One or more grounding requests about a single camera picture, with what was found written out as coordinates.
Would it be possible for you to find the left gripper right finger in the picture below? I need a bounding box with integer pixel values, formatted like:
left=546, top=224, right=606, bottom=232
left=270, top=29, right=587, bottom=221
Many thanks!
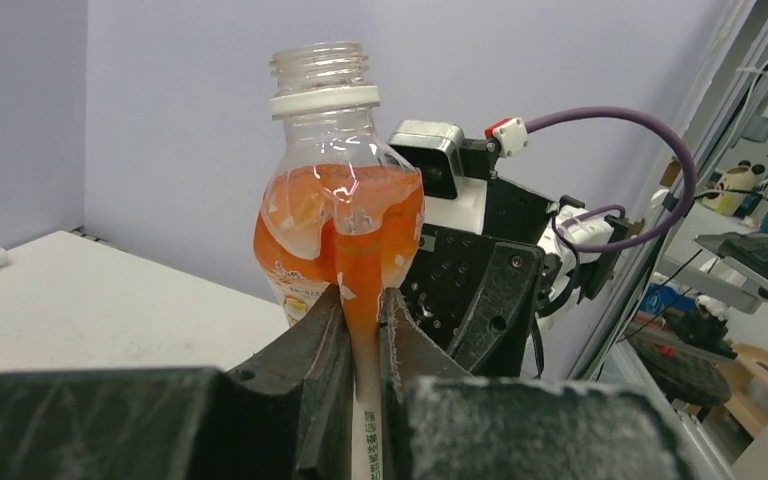
left=380, top=288, right=696, bottom=479

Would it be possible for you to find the background panda figurine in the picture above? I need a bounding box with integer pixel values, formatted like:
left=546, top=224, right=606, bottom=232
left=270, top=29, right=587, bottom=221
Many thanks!
left=701, top=160, right=766, bottom=216

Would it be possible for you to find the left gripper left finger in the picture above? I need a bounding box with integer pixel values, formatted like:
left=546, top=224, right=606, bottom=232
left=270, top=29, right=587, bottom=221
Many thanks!
left=0, top=287, right=352, bottom=479

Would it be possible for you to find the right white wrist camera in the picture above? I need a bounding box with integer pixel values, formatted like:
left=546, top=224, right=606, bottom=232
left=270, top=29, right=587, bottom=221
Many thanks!
left=387, top=117, right=531, bottom=234

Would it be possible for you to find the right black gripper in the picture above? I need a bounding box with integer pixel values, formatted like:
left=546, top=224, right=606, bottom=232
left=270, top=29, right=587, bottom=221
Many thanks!
left=401, top=177, right=551, bottom=377

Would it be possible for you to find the orange label bottle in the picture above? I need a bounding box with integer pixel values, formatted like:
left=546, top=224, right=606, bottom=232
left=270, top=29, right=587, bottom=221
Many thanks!
left=253, top=41, right=425, bottom=479

